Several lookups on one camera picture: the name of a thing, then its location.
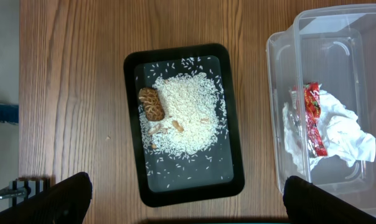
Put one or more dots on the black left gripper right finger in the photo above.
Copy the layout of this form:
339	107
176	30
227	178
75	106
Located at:
306	203

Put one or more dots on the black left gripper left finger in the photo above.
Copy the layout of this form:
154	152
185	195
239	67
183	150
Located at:
65	202

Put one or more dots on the white napkin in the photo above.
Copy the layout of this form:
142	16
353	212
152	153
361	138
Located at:
340	133
292	136

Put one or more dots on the small red object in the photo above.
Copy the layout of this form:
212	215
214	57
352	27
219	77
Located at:
312	114

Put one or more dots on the white rice pile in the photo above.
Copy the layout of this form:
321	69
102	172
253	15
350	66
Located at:
190	147

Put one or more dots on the metal table clamp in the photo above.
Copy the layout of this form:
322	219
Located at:
20	190

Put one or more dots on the blue object on floor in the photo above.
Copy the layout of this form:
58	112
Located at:
9	114

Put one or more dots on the brown food scrap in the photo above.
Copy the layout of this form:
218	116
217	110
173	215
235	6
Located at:
151	104

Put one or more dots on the clear plastic bin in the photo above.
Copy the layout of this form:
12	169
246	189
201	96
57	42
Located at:
335	47

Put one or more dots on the black tray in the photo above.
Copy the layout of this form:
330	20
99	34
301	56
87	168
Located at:
227	189

